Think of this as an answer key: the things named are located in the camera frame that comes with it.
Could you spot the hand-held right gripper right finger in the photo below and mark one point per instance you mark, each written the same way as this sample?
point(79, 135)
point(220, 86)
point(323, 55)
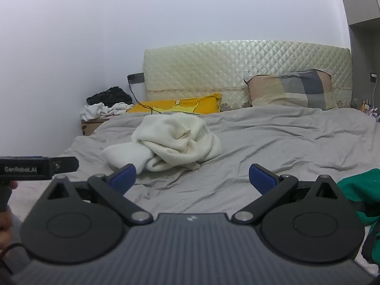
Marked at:
point(261, 178)

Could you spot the green garment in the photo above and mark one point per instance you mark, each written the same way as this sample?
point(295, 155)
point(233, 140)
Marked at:
point(362, 190)

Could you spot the yellow pillow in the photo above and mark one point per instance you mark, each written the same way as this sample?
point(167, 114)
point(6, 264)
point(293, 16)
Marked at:
point(204, 105)

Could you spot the cream quilted headboard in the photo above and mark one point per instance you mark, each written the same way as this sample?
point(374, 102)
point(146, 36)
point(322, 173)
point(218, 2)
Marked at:
point(207, 68)

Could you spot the white crumpled cloth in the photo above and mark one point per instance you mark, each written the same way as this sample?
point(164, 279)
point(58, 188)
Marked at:
point(95, 111)

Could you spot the white striped sweater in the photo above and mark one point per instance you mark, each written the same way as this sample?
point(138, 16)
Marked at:
point(175, 136)

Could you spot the dark cloth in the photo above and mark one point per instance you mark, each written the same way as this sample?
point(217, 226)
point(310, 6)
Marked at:
point(372, 246)

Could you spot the plaid pillow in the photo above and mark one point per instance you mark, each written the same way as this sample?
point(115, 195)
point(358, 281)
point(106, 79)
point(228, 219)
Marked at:
point(291, 89)

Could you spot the black cloth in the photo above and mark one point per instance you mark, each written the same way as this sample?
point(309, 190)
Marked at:
point(109, 95)

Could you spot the cardboard box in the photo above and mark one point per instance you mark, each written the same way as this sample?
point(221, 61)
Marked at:
point(89, 127)

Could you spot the grey cabinet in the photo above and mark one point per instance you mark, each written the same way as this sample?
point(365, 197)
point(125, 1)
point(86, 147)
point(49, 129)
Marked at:
point(362, 0)

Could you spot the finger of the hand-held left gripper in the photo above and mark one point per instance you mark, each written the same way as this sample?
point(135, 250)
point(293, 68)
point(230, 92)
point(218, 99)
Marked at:
point(66, 164)

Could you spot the grey power strip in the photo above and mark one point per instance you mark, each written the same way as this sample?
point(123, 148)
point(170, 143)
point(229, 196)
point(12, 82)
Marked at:
point(135, 77)

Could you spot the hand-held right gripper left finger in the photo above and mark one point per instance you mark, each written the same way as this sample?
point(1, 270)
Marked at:
point(124, 176)

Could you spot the person's left hand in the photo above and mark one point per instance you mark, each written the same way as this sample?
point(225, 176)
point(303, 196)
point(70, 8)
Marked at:
point(4, 228)

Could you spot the grey bed sheet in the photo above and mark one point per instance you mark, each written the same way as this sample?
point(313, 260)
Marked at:
point(267, 142)

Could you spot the row of small bottles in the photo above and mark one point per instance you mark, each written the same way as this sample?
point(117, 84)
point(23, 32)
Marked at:
point(369, 107)

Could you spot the wall socket with charger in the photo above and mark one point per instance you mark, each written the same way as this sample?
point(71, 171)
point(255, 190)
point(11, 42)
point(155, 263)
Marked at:
point(374, 77)

